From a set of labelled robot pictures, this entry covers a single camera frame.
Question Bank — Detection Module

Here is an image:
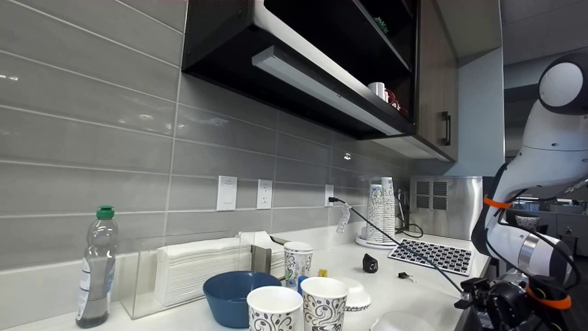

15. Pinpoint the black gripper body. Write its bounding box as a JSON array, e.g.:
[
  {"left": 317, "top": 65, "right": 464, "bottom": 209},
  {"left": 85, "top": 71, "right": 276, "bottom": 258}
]
[{"left": 466, "top": 277, "right": 536, "bottom": 331}]

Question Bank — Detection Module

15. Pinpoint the tall paper cup stack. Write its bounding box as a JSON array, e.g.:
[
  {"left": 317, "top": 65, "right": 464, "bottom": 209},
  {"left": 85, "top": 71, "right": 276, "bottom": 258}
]
[
  {"left": 379, "top": 175, "right": 400, "bottom": 245},
  {"left": 367, "top": 179, "right": 387, "bottom": 245}
]

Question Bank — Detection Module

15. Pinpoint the white napkin stack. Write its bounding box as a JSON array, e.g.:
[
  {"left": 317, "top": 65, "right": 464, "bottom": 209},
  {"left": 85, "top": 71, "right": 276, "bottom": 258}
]
[{"left": 155, "top": 231, "right": 273, "bottom": 310}]

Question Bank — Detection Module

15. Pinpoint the stainless steel appliance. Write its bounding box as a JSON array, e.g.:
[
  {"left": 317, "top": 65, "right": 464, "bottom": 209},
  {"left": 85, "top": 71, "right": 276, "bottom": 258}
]
[{"left": 409, "top": 175, "right": 488, "bottom": 243}]

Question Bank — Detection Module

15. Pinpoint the black rounded object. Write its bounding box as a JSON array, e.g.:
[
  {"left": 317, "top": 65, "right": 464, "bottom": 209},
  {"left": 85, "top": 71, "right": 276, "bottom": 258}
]
[{"left": 361, "top": 253, "right": 381, "bottom": 277}]

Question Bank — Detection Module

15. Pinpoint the black patterned paper cup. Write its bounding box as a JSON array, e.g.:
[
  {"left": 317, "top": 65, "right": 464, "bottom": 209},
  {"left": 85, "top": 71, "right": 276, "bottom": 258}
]
[
  {"left": 299, "top": 277, "right": 352, "bottom": 331},
  {"left": 245, "top": 286, "right": 306, "bottom": 331}
]

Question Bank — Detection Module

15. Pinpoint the small white container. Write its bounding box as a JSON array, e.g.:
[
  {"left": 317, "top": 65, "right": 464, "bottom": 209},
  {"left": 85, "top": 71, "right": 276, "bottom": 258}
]
[{"left": 282, "top": 240, "right": 317, "bottom": 291}]

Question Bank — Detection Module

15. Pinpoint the red mug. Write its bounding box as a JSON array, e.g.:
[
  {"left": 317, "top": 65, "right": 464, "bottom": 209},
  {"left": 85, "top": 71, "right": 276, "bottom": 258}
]
[{"left": 385, "top": 87, "right": 411, "bottom": 118}]

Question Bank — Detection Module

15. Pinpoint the white mug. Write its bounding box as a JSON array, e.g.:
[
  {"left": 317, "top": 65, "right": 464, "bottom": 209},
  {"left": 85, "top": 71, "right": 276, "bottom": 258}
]
[{"left": 367, "top": 80, "right": 392, "bottom": 106}]

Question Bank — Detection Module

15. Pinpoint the dark blue bowl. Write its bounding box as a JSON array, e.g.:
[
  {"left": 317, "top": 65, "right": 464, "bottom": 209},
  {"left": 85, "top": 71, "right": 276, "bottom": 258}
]
[{"left": 203, "top": 269, "right": 286, "bottom": 331}]

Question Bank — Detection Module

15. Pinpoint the clear acrylic box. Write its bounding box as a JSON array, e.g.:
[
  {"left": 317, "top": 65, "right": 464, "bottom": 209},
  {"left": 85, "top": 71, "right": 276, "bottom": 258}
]
[{"left": 118, "top": 234, "right": 280, "bottom": 323}]

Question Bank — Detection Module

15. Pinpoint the black upper cabinet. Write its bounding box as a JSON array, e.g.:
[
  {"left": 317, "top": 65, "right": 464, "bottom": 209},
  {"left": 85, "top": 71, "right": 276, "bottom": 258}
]
[{"left": 181, "top": 0, "right": 460, "bottom": 164}]

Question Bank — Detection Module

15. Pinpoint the clear bottle green cap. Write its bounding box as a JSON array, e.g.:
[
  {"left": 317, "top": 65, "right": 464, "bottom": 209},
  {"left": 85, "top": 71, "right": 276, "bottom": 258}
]
[{"left": 74, "top": 205, "right": 122, "bottom": 331}]

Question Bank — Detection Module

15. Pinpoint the orange cable clip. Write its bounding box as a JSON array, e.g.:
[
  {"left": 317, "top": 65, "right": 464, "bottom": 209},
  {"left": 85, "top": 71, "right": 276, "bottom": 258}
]
[
  {"left": 525, "top": 284, "right": 576, "bottom": 313},
  {"left": 482, "top": 196, "right": 515, "bottom": 214}
]

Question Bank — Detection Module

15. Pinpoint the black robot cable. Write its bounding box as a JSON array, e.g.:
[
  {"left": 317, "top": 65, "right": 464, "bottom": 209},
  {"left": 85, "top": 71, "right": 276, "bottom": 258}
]
[{"left": 482, "top": 183, "right": 583, "bottom": 293}]

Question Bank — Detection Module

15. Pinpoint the black cabinet handle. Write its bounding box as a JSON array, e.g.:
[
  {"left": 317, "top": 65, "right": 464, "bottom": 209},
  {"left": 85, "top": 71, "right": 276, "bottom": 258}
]
[{"left": 438, "top": 111, "right": 455, "bottom": 150}]

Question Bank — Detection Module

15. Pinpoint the white wall outlet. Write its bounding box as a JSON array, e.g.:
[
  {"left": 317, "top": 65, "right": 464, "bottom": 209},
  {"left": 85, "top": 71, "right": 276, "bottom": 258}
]
[
  {"left": 216, "top": 174, "right": 242, "bottom": 214},
  {"left": 256, "top": 177, "right": 276, "bottom": 212},
  {"left": 322, "top": 183, "right": 339, "bottom": 210}
]

